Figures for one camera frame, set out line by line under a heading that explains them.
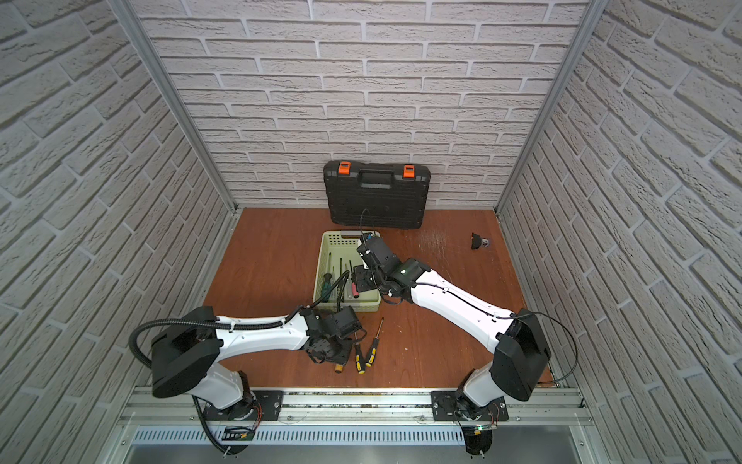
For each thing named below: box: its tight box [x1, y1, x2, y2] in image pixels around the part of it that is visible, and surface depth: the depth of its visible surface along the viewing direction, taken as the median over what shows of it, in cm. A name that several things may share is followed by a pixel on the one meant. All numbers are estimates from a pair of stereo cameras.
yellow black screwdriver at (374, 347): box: [365, 317, 385, 368], surface depth 83 cm
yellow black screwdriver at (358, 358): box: [353, 331, 367, 376], surface depth 81 cm
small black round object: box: [470, 232, 490, 250], surface depth 110 cm
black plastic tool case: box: [322, 160, 431, 230], surface depth 97 cm
